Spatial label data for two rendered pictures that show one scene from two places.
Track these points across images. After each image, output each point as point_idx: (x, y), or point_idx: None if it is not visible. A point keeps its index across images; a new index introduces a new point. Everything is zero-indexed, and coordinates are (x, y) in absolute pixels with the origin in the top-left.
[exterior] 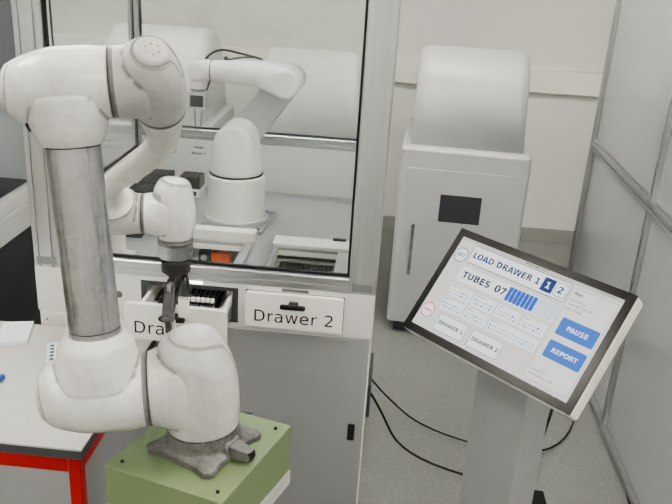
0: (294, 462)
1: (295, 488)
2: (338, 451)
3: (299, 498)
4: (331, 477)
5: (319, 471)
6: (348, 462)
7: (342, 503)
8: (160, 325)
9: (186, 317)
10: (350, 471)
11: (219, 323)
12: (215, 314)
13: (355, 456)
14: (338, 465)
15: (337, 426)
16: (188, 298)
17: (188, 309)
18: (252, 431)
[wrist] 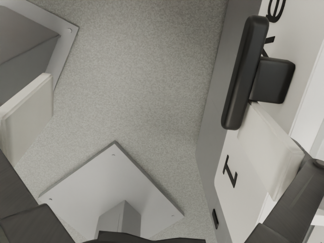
0: (219, 140)
1: (212, 127)
2: (212, 191)
3: (209, 126)
4: (208, 167)
5: (211, 159)
6: (208, 192)
7: (200, 161)
8: (283, 11)
9: (242, 136)
10: (206, 187)
11: (233, 215)
12: (246, 229)
13: (208, 202)
14: (209, 181)
15: (220, 210)
16: (273, 199)
17: (252, 163)
18: None
